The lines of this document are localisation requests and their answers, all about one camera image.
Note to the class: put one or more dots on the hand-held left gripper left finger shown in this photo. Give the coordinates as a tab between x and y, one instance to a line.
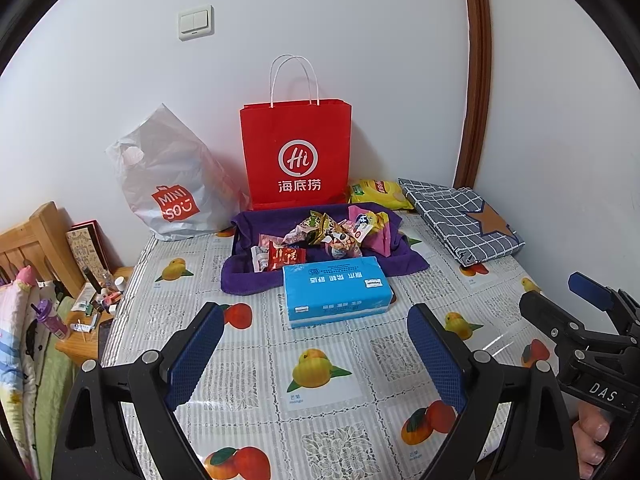
197	355

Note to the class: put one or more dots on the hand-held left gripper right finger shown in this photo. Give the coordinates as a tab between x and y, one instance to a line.
435	355

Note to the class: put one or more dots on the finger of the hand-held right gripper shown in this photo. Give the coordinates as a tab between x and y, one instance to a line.
550	320
592	290

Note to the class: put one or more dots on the purple towel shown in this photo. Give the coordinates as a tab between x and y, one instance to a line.
245	280

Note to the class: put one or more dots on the white and pink snack packet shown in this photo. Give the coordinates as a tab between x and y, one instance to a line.
260	260

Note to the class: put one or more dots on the red snack packet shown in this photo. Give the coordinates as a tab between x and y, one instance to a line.
286	256

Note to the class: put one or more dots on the white cartoon snack packet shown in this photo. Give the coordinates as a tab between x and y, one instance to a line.
342	242

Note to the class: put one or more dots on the green snack packet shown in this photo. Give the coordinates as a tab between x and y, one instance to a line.
311	225

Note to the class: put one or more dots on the person's right hand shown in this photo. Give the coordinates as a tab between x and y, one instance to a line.
595	430

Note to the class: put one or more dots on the dark phone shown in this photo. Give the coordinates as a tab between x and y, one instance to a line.
105	337

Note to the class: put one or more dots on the fruit print tablecloth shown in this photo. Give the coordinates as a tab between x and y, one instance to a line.
320	360

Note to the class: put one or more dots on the blue tissue pack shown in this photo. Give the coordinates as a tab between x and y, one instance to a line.
335	295

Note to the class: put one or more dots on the wooden nightstand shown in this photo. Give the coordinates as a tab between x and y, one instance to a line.
75	347

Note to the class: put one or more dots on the white cream tube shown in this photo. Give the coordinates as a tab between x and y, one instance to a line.
85	297

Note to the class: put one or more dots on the grey checked folded cloth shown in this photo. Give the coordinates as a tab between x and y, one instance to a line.
460	220

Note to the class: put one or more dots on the pink and yellow snack packet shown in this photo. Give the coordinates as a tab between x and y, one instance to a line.
375	230

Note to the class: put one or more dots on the purple bottle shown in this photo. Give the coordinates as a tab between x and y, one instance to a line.
50	317

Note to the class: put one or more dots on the yellow chip bag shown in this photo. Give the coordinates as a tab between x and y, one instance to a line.
380	192

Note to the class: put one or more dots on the bedding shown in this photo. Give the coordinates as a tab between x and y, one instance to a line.
25	385

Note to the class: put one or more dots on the white plastic shopping bag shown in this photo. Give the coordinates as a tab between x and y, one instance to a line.
170	180

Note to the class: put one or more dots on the wooden headboard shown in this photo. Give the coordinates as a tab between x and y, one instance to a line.
35	245

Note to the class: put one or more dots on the red paper bag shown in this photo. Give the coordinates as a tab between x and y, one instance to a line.
295	130

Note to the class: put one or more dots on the brown wooden door frame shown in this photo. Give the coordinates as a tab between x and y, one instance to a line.
475	85

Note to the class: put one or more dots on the white light switch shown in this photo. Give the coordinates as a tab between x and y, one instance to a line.
196	22

